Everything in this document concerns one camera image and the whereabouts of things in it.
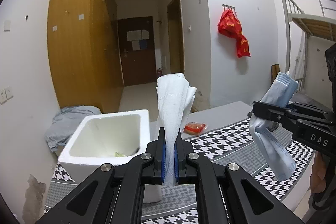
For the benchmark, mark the metal bunk bed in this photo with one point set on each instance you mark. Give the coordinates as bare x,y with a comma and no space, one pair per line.
309,32

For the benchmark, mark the white styrofoam box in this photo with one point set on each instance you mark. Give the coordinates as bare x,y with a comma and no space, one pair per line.
98,137

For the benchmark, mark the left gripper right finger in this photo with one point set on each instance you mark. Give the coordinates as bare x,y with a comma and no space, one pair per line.
227,193

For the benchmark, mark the red snack packet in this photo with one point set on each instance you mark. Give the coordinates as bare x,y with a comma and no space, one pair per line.
194,128

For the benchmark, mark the white wall socket pair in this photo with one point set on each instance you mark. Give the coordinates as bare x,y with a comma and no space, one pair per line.
6,94

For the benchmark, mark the wooden wardrobe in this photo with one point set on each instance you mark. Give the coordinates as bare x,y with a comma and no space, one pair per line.
83,53

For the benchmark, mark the wall hook rack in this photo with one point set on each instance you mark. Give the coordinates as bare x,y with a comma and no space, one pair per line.
228,7

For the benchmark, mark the red fire extinguisher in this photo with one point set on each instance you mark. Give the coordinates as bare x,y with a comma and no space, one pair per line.
159,73

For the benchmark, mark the grey sock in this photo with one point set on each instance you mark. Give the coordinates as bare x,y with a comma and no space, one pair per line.
135,153

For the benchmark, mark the blue face mask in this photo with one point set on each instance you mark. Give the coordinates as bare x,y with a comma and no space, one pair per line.
277,157

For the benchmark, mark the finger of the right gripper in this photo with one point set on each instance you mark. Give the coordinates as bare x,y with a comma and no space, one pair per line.
309,113
274,113

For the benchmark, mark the white tissue paper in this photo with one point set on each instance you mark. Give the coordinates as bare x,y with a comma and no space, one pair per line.
175,99

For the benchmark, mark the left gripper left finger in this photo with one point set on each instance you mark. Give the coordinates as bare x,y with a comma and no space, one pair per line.
112,194

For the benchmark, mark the houndstooth table mat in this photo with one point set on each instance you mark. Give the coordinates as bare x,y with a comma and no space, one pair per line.
222,146

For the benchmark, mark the floral plastic bag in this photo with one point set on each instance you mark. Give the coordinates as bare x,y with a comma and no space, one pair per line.
118,154

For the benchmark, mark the light blue cloth pile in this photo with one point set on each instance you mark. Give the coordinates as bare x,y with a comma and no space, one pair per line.
65,123

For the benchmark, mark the red hanging bags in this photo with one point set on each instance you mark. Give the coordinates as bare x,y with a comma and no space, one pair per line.
230,26

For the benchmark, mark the person's right hand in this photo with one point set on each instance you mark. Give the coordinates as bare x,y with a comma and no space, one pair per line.
318,174

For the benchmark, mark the white wall switch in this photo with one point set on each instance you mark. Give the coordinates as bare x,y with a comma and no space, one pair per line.
7,26

